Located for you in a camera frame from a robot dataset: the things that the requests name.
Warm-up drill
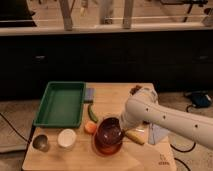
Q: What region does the green plastic tray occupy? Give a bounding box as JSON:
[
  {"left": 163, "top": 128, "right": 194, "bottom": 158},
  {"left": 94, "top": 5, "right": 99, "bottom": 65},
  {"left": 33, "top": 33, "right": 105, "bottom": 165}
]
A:
[{"left": 34, "top": 81, "right": 86, "bottom": 128}]

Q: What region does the light blue cloth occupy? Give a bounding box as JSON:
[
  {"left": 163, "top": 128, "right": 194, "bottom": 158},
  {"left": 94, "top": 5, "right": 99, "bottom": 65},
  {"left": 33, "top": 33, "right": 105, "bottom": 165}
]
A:
[{"left": 148, "top": 124, "right": 170, "bottom": 145}]

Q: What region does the orange carrot piece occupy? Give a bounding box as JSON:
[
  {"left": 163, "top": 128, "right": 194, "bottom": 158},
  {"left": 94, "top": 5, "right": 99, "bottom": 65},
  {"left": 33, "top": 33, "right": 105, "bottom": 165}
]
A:
[{"left": 84, "top": 121, "right": 97, "bottom": 134}]

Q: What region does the dark blue device on floor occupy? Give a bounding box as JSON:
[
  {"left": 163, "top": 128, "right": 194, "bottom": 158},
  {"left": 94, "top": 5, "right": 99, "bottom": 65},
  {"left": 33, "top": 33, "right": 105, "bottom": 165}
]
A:
[{"left": 184, "top": 91, "right": 212, "bottom": 108}]

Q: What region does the white small bowl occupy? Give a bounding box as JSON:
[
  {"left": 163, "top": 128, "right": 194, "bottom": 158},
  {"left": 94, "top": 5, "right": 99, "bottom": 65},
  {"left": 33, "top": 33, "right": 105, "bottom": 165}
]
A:
[{"left": 57, "top": 129, "right": 77, "bottom": 149}]

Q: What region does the black cable left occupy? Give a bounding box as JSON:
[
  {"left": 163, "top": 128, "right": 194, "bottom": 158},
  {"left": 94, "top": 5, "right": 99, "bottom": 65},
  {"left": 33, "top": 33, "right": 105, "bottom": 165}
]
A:
[{"left": 0, "top": 112, "right": 30, "bottom": 144}]

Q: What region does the brown grape bunch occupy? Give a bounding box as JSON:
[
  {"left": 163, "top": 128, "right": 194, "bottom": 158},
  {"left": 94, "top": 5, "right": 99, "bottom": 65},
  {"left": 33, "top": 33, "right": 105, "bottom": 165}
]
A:
[{"left": 130, "top": 85, "right": 142, "bottom": 95}]

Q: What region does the small metal cup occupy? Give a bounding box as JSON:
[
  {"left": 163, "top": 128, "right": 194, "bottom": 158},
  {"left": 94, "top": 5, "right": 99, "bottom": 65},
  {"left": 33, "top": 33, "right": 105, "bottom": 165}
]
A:
[{"left": 33, "top": 134, "right": 49, "bottom": 152}]

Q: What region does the yellow corn cob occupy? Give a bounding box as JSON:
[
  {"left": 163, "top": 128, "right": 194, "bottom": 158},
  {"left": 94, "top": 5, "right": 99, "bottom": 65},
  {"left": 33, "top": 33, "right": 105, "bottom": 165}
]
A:
[{"left": 125, "top": 131, "right": 144, "bottom": 145}]

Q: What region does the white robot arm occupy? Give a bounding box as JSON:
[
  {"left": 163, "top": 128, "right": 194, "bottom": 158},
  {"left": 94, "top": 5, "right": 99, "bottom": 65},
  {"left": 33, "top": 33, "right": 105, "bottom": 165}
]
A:
[{"left": 119, "top": 87, "right": 213, "bottom": 150}]

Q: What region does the blue sponge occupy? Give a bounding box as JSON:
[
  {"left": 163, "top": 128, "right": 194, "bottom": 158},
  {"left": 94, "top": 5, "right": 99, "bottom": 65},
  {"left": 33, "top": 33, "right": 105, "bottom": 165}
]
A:
[{"left": 84, "top": 88, "right": 94, "bottom": 103}]

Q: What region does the green cucumber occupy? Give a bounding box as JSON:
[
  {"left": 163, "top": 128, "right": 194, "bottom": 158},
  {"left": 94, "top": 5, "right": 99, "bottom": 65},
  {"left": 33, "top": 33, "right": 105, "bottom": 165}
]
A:
[{"left": 88, "top": 103, "right": 99, "bottom": 123}]

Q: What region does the black floor cable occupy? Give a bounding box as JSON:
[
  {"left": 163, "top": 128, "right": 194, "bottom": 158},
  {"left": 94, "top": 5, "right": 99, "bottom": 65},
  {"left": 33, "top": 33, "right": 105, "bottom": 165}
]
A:
[{"left": 169, "top": 103, "right": 199, "bottom": 171}]

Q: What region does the dark red bowl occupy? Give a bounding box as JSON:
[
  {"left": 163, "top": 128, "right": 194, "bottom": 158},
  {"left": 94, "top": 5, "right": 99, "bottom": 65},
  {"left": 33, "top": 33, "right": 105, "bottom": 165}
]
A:
[{"left": 95, "top": 117, "right": 124, "bottom": 149}]

